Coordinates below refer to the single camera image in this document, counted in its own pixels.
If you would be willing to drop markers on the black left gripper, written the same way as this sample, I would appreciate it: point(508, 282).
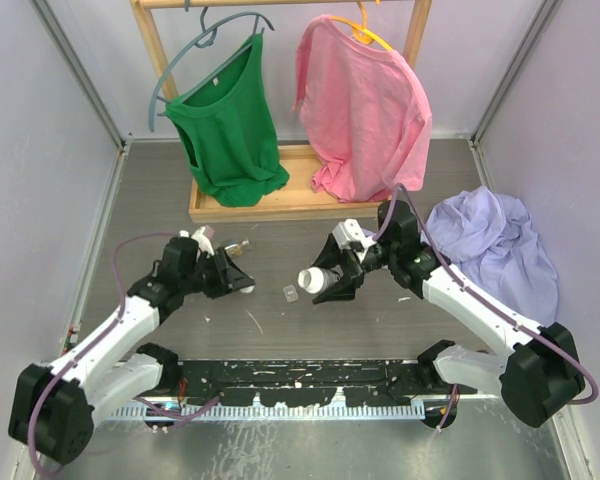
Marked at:
point(227, 274)

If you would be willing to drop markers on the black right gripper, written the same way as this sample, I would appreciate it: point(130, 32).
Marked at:
point(331, 255)

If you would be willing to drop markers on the white capped pill bottle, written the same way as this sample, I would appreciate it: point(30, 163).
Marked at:
point(315, 280)

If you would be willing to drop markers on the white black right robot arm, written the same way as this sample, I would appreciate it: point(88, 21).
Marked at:
point(415, 266)

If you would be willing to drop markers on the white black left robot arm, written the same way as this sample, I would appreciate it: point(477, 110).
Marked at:
point(57, 406)

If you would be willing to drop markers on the clear bottle of yellow capsules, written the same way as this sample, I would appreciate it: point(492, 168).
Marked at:
point(237, 248)

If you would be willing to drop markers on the wooden clothes rack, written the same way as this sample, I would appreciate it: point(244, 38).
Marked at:
point(297, 201)

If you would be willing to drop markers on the green t-shirt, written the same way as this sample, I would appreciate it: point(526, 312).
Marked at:
point(228, 134)

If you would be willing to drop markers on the lavender crumpled cloth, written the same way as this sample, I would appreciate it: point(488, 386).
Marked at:
point(491, 239)

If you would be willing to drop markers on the pink t-shirt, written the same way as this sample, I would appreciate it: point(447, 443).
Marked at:
point(365, 113)

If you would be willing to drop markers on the yellow clothes hanger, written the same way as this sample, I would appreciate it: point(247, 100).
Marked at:
point(360, 29)

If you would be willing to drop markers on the grey-blue clothes hanger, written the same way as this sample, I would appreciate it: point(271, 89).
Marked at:
point(211, 43)

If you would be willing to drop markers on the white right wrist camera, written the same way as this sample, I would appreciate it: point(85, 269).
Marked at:
point(349, 232)

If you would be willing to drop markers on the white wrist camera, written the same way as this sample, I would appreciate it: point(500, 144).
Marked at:
point(203, 236)
point(349, 232)

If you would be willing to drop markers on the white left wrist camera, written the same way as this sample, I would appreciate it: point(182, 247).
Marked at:
point(203, 236)

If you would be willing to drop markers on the aluminium frame rail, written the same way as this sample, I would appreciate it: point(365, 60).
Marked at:
point(524, 378)

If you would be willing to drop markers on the white slotted cable duct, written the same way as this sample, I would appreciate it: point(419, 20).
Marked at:
point(336, 410)

